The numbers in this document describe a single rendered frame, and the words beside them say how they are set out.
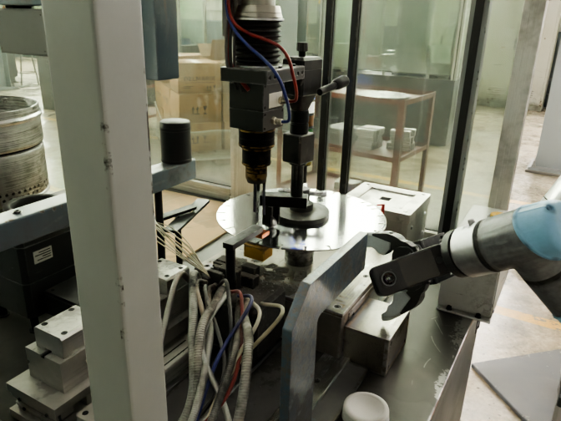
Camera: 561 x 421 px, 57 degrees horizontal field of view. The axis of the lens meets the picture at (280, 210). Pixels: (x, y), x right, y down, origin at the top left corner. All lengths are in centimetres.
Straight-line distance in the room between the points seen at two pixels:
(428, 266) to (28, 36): 83
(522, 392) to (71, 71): 209
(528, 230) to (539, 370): 172
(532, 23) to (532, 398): 141
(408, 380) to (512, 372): 142
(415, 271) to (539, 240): 18
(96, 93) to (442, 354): 84
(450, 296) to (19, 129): 99
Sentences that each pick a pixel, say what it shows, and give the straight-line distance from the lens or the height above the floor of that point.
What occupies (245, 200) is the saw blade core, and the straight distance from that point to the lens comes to 108.
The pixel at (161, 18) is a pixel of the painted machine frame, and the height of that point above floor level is 130.
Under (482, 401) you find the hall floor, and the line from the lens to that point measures 217.
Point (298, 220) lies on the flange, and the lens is 96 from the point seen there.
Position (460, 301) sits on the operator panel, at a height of 78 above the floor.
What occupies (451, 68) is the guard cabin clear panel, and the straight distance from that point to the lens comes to 134.
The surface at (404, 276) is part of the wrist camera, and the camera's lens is 78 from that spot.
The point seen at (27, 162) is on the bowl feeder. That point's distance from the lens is 130.
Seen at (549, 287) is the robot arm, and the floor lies 100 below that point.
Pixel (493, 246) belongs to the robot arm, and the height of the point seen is 104.
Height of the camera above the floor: 131
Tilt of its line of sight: 21 degrees down
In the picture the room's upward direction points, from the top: 2 degrees clockwise
